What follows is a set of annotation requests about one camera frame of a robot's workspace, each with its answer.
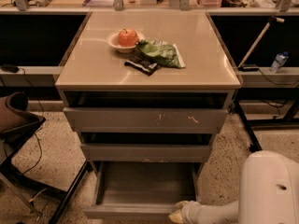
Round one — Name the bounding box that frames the grey drawer cabinet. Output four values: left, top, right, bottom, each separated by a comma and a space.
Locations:
54, 9, 243, 173

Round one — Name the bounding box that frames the grey bottom drawer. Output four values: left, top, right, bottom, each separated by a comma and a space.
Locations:
84, 161, 200, 220

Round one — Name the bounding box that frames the black table leg frame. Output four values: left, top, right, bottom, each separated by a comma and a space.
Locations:
234, 100, 299, 152

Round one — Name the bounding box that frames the grey drawer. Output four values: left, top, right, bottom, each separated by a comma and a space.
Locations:
64, 107, 228, 134
81, 144, 211, 162
84, 161, 200, 220

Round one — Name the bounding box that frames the black device on ledge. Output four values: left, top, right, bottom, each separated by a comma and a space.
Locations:
0, 64, 19, 73

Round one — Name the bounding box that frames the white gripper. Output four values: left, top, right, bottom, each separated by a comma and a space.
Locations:
169, 201, 202, 224

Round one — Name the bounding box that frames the white stick with black base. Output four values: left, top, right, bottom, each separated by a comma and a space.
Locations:
237, 16, 285, 70

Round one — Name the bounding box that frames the black snack wrapper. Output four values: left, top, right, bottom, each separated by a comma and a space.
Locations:
124, 56, 160, 76

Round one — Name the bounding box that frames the green chip bag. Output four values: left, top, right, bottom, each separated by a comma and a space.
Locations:
135, 39, 185, 69

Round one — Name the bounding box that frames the plastic water bottle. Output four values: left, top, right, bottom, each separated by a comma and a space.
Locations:
269, 51, 289, 73

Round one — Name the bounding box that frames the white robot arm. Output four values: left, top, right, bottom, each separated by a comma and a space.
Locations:
169, 151, 299, 224

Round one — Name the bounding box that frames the white bowl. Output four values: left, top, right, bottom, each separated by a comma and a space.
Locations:
107, 30, 145, 53

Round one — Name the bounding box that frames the black cable on floor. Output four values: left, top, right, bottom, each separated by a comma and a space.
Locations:
18, 67, 46, 175

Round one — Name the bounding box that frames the red apple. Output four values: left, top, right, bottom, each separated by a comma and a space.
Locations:
118, 29, 138, 47

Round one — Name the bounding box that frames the grey middle drawer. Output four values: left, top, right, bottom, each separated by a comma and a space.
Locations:
81, 144, 211, 162

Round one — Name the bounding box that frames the grey top drawer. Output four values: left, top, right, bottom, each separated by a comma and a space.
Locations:
64, 107, 228, 134

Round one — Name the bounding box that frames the brown office chair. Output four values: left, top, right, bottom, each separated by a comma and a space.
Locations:
0, 92, 46, 174

